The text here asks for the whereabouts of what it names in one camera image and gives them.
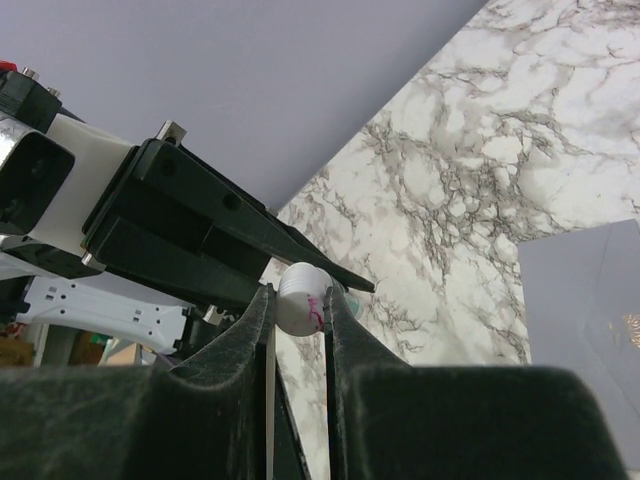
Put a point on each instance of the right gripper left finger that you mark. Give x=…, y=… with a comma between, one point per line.
x=209, y=417

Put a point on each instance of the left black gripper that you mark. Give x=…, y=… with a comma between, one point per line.
x=169, y=221

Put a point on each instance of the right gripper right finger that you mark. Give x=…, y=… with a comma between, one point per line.
x=391, y=420

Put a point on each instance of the white glue stick cap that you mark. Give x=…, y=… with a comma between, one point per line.
x=300, y=300

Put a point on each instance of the grey envelope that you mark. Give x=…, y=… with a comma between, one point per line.
x=581, y=292

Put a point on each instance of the green white glue stick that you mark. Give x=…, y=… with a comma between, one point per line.
x=355, y=304

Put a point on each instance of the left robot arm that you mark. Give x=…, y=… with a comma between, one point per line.
x=78, y=292

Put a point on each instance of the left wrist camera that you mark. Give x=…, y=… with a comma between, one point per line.
x=54, y=167

